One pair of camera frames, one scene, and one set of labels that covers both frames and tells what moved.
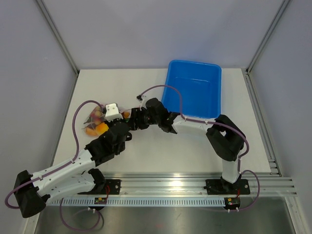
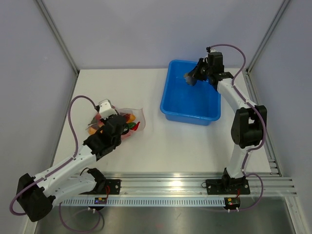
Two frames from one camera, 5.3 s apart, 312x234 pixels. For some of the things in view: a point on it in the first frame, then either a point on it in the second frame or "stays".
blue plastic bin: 199,84 stays
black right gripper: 134,123 -> 195,72
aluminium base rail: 185,184 stays
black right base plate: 218,186 stays
